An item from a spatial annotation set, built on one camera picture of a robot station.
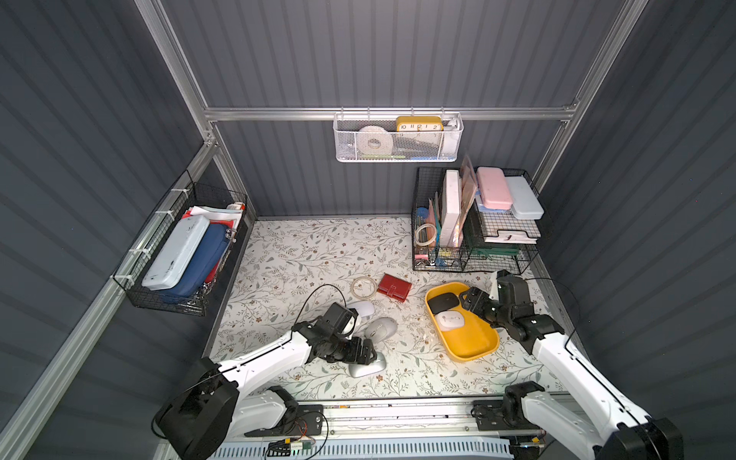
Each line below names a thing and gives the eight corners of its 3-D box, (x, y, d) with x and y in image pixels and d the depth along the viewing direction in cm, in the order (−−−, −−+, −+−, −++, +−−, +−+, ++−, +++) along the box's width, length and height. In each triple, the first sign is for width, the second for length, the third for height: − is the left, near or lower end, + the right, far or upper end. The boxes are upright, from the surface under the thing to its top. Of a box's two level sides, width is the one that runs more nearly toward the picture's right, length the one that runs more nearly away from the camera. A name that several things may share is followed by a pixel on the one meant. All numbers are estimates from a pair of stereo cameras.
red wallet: (376, 291, 100) (376, 287, 99) (384, 275, 105) (384, 272, 103) (404, 302, 98) (405, 299, 96) (411, 286, 102) (412, 282, 100)
